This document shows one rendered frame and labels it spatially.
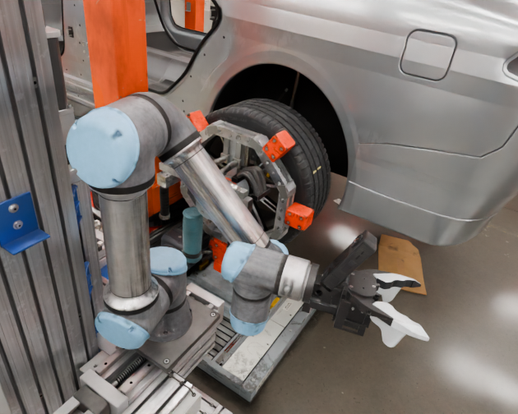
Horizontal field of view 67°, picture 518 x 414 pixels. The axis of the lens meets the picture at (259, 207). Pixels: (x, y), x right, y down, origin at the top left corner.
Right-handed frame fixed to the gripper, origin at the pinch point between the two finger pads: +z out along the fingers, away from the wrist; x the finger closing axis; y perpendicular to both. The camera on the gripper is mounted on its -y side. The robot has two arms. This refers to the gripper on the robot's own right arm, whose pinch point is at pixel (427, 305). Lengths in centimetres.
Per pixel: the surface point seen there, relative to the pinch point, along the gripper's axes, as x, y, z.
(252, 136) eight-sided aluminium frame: -81, 1, -56
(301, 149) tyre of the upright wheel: -89, 3, -38
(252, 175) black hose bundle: -70, 11, -50
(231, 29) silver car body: -122, -34, -84
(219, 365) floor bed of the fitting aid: -70, 107, -52
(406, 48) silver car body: -101, -38, -9
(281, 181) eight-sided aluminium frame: -78, 14, -41
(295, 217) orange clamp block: -78, 27, -33
